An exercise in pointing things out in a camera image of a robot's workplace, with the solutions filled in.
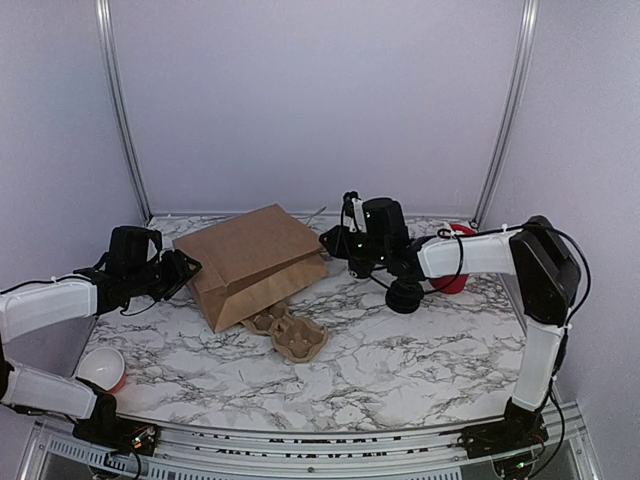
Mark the stack of paper coffee cups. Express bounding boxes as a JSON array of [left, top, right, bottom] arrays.
[[348, 259, 375, 279]]

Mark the aluminium frame post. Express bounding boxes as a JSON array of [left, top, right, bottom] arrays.
[[94, 0, 153, 224], [472, 0, 540, 226]]

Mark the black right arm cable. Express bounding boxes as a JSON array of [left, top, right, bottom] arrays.
[[434, 222, 594, 321]]

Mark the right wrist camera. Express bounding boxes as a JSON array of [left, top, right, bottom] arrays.
[[342, 191, 366, 233]]

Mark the stack of black lids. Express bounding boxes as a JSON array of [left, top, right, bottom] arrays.
[[385, 279, 425, 315]]

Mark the orange white bowl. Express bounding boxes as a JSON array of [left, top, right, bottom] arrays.
[[76, 346, 126, 394]]

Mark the left aluminium frame post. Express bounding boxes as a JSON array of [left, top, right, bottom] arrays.
[[94, 0, 153, 224]]

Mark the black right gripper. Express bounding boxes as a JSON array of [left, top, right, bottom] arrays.
[[318, 225, 388, 266]]

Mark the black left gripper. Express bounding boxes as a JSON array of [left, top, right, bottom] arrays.
[[126, 249, 202, 302]]

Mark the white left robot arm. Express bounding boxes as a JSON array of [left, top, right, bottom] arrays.
[[1, 226, 202, 449]]

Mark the red utensil cup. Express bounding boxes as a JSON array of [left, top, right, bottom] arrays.
[[429, 223, 476, 295]]

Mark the right aluminium frame post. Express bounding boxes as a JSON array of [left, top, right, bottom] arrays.
[[472, 0, 540, 226]]

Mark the cardboard cup carrier tray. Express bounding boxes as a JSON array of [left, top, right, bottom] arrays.
[[241, 302, 329, 363]]

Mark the front aluminium rail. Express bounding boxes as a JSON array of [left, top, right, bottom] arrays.
[[18, 403, 603, 479]]

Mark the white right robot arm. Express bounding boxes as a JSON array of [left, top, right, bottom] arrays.
[[319, 191, 592, 449]]

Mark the brown paper bag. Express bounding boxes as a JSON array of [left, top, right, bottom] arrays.
[[173, 204, 328, 333]]

